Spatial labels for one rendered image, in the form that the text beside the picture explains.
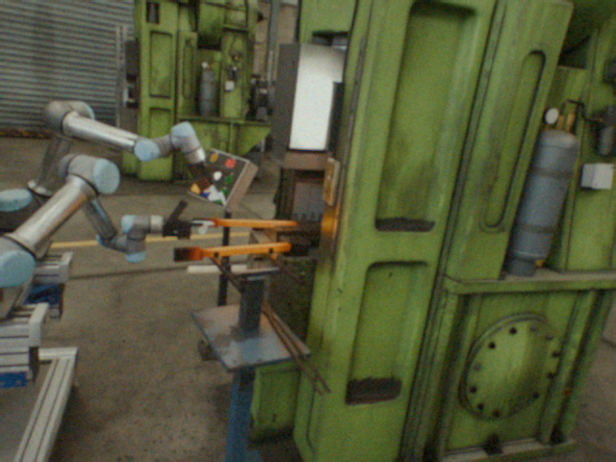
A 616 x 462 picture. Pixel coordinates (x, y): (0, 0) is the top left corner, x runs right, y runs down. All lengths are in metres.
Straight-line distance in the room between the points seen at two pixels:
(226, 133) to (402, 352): 5.36
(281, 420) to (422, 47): 1.72
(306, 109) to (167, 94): 5.11
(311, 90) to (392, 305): 0.94
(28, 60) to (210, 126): 3.84
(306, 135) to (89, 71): 8.16
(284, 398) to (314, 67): 1.47
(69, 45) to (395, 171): 8.49
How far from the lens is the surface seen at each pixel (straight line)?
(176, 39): 6.99
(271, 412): 2.44
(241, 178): 2.56
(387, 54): 1.77
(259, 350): 1.69
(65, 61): 9.93
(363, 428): 2.33
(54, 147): 2.30
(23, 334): 1.91
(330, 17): 2.15
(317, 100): 2.04
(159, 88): 7.01
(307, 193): 2.44
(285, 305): 2.14
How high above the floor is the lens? 1.65
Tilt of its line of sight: 17 degrees down
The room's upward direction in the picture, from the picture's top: 7 degrees clockwise
